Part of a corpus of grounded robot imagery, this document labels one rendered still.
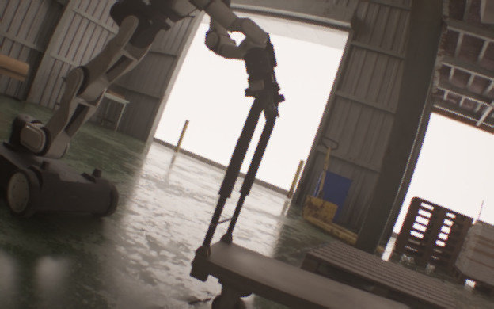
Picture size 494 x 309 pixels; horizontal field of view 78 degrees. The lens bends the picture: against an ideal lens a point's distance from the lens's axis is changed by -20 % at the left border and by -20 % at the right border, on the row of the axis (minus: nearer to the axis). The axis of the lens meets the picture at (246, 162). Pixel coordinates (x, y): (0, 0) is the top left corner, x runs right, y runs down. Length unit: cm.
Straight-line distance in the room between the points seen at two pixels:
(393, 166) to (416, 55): 138
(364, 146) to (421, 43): 338
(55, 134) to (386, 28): 736
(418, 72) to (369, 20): 407
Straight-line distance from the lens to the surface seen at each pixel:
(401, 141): 425
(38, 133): 181
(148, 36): 161
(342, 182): 670
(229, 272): 120
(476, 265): 496
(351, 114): 762
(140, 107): 1011
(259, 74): 128
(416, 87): 442
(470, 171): 918
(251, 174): 149
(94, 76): 167
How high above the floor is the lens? 56
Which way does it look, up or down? 1 degrees down
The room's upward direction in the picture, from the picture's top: 20 degrees clockwise
